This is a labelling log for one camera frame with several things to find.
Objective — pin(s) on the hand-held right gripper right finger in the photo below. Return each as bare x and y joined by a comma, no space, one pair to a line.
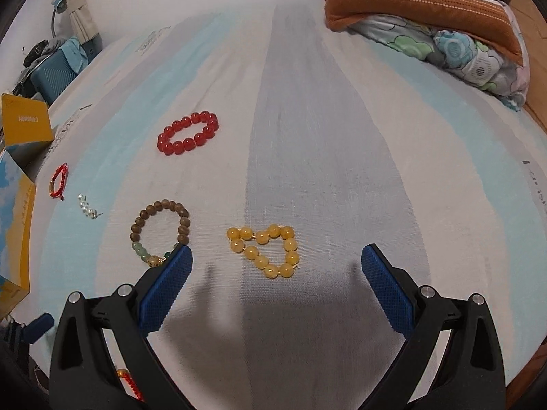
384,282

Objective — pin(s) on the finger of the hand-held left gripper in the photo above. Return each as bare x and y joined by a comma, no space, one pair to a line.
40,325

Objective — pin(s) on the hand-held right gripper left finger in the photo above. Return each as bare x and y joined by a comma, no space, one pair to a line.
169,279

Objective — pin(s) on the white cardboard box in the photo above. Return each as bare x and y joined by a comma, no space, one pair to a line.
17,196

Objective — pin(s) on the blue suitcase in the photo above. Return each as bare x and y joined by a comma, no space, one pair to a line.
53,81

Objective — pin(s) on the light blue cloth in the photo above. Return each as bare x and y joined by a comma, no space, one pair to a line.
77,53

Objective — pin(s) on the floral quilt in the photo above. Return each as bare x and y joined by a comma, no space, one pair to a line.
457,47

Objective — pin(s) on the pile of dark clothes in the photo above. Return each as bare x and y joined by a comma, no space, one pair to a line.
40,49

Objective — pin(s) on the striped blanket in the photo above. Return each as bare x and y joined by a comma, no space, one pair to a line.
427,4

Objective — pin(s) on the beige curtain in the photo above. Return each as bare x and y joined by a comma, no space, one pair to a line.
79,4

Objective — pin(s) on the blue desk lamp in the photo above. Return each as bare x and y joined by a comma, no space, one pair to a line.
60,5

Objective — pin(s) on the wooden bed frame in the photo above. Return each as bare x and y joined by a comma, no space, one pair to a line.
532,51

